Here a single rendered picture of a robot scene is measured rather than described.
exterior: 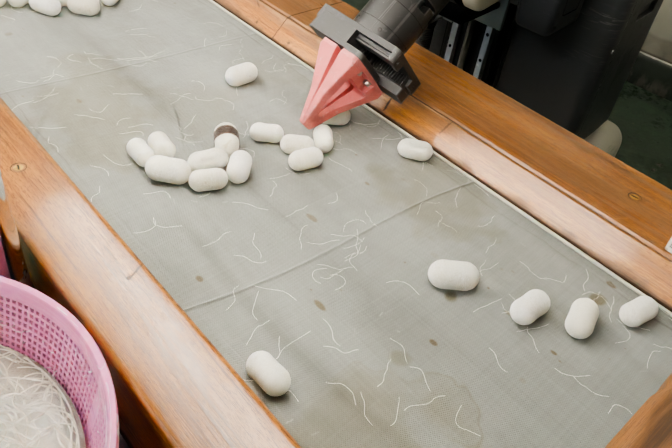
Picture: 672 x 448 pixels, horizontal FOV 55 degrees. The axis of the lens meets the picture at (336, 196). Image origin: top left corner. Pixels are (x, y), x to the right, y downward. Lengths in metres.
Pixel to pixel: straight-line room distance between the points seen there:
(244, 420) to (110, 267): 0.15
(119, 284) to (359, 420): 0.18
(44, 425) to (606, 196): 0.46
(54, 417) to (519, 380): 0.29
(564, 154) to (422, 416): 0.31
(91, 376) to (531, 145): 0.43
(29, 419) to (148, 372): 0.08
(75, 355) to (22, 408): 0.04
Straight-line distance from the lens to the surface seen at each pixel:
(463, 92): 0.69
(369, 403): 0.43
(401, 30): 0.60
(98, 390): 0.41
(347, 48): 0.58
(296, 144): 0.58
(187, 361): 0.41
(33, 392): 0.45
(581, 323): 0.49
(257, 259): 0.49
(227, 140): 0.57
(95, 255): 0.47
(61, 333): 0.44
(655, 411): 0.38
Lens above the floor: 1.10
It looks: 40 degrees down
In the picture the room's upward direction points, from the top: 9 degrees clockwise
